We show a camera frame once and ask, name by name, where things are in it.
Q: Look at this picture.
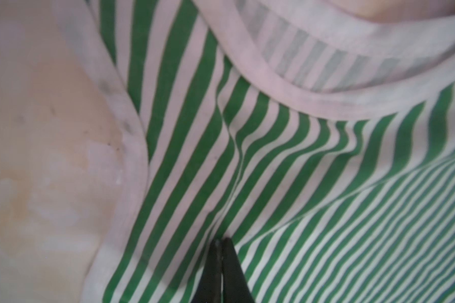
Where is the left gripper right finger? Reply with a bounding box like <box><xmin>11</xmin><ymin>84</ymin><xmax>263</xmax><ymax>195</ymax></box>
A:
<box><xmin>222</xmin><ymin>238</ymin><xmax>255</xmax><ymax>303</ymax></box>

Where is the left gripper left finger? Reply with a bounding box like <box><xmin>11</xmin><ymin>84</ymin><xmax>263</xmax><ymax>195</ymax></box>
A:
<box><xmin>191</xmin><ymin>239</ymin><xmax>222</xmax><ymax>303</ymax></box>

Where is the green white striped garment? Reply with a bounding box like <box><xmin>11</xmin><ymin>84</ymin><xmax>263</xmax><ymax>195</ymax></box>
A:
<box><xmin>60</xmin><ymin>0</ymin><xmax>455</xmax><ymax>303</ymax></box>

